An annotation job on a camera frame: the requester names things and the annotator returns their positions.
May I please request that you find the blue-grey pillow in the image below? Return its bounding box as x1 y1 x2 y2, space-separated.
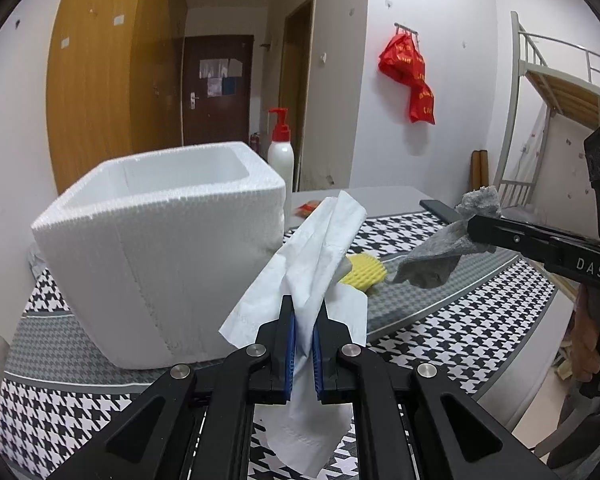
26 242 46 281

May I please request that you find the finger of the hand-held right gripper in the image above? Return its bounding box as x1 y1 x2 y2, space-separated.
467 214 600 281

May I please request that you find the white foam box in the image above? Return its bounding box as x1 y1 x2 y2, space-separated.
31 141 287 371

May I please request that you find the dark brown door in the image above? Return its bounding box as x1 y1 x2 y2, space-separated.
182 35 255 148

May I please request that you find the metal bunk bed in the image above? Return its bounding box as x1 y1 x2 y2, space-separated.
492 10 600 211

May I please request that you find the black smartphone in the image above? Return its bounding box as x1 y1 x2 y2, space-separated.
419 200 468 223

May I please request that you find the grey cloth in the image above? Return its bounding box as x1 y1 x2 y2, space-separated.
391 185 501 290

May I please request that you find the person's right hand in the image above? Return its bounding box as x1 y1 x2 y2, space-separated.
570 282 600 393

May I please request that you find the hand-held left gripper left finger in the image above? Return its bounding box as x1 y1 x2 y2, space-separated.
45 294 297 480

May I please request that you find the white patterned curtain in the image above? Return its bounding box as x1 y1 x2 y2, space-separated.
522 105 551 191

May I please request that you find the white door notice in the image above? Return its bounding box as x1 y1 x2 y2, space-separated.
199 58 243 78

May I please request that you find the red plastic bag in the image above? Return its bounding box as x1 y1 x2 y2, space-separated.
407 80 437 126
378 30 428 86

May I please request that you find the wooden wardrobe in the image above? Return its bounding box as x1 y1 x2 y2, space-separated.
46 0 188 196

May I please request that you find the white pump lotion bottle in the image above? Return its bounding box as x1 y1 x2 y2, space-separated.
267 107 296 213

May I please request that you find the houndstooth blanket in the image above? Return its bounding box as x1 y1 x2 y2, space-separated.
0 210 571 480

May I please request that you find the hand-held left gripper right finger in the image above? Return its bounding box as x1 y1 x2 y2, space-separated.
312 300 563 480

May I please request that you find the white tissue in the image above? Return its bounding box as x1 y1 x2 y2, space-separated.
219 191 370 478

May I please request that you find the yellow foam fruit net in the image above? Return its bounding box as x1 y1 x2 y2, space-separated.
342 254 387 293

